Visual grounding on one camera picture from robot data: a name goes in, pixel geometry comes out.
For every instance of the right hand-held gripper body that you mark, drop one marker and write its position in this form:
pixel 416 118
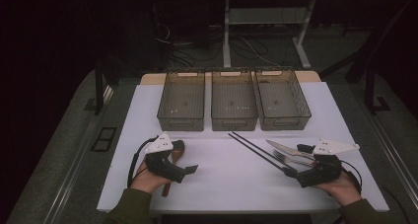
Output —
pixel 323 171

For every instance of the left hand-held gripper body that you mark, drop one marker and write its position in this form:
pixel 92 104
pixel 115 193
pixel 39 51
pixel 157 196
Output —
pixel 161 164

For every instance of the brown wooden spoon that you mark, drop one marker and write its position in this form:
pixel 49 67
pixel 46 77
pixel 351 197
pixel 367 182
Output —
pixel 177 157

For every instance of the steel fork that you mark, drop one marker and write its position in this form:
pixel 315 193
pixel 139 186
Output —
pixel 286 158

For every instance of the steel table knife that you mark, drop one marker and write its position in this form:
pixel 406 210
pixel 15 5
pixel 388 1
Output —
pixel 286 148

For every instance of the clear brown plastic basket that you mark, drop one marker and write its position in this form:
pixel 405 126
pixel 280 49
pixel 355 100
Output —
pixel 182 99
pixel 282 99
pixel 234 100

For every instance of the person's left hand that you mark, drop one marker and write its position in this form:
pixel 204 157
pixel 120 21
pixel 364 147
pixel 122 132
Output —
pixel 146 181

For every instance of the person's right hand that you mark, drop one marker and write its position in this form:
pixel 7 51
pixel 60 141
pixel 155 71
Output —
pixel 345 189

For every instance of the white board table cover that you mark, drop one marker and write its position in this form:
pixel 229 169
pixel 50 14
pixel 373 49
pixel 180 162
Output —
pixel 226 184

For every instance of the black metal stand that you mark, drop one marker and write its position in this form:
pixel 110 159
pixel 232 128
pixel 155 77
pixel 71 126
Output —
pixel 369 86

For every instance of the white metal desk frame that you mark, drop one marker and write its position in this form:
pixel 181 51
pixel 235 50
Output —
pixel 226 36

